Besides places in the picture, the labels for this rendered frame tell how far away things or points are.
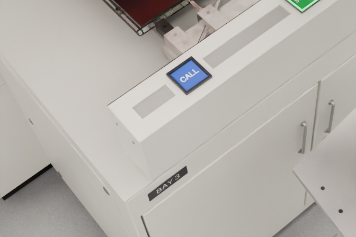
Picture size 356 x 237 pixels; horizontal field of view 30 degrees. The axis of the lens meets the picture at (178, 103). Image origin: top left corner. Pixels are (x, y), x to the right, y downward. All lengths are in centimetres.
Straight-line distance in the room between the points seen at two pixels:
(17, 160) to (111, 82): 77
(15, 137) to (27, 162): 14
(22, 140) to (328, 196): 106
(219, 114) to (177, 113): 12
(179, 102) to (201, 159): 19
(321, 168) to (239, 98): 19
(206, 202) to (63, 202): 82
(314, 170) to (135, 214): 33
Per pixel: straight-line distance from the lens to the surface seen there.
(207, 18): 127
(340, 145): 121
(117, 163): 121
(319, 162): 119
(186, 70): 112
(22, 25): 146
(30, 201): 218
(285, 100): 133
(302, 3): 121
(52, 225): 212
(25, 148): 200
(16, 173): 207
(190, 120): 112
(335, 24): 128
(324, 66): 137
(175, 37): 124
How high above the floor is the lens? 187
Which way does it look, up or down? 56 degrees down
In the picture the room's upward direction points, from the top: 11 degrees counter-clockwise
